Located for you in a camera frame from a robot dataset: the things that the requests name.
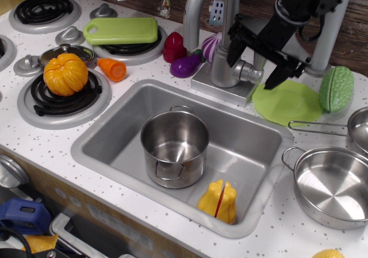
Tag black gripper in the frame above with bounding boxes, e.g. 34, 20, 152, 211
227, 13, 311, 90

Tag silver faucet lever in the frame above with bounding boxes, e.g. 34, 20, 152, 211
232, 52, 267, 84

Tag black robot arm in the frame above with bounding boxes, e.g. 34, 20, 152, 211
227, 0, 343, 90

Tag silver toy faucet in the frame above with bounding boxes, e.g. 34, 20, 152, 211
183, 0, 266, 107

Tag purple white toy onion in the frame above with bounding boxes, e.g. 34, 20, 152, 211
201, 32, 222, 63

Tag green plastic plate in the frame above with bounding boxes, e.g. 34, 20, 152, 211
252, 80, 323, 126

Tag purple toy eggplant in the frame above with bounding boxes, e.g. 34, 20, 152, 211
170, 49, 205, 79

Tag green toy bitter gourd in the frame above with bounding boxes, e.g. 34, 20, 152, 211
319, 66, 354, 112

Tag red toy pepper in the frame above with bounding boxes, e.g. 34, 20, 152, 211
163, 32, 187, 63

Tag grey sink basin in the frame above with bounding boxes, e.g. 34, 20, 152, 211
71, 80, 294, 238

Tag hanging clear ornament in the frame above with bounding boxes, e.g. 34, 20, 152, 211
158, 0, 171, 19

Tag steel pot in sink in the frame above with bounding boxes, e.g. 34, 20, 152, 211
140, 105, 209, 189

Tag back right stove burner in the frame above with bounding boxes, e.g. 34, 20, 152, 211
93, 26, 167, 66

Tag orange toy carrot piece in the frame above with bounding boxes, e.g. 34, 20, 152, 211
97, 58, 127, 82

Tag green cutting board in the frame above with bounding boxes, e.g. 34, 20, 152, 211
83, 17, 158, 45

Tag yellow toy pepper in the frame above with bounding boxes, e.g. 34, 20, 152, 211
197, 179, 237, 224

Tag silver stove knob back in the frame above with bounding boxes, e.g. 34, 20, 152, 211
89, 3, 118, 20

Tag silver stove knob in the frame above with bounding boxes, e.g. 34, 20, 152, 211
89, 3, 118, 20
55, 26, 85, 45
13, 55, 44, 77

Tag steel pot lid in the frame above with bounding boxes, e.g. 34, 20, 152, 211
38, 43, 95, 68

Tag silver stove knob middle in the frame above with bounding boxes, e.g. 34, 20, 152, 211
55, 26, 85, 45

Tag orange toy pumpkin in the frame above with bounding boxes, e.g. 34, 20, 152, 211
43, 53, 89, 97

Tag yellow toy lemon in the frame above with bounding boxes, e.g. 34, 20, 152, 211
312, 249, 344, 258

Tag front black stove burner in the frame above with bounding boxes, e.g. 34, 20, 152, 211
17, 69, 112, 130

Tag back left stove burner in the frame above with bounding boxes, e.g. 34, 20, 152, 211
9, 0, 81, 34

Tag silver stove knob front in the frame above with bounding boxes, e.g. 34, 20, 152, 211
13, 55, 44, 77

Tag left edge stove burner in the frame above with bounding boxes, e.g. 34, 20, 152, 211
1, 35, 17, 71

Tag silver oven knob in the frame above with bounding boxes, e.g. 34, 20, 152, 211
1, 154, 30, 189

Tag blue clamp tool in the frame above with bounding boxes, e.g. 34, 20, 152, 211
1, 198, 52, 235

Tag yellow item bottom left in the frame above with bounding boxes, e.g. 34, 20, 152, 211
25, 234, 59, 254

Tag grey vertical post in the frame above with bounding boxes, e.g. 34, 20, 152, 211
304, 0, 349, 78

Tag steel saucepan long handle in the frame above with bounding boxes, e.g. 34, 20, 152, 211
288, 107, 367, 154

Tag steel pan with loop handle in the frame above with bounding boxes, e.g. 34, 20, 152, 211
281, 147, 367, 230

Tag black cable bottom left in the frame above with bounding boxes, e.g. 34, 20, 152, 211
0, 226, 32, 258

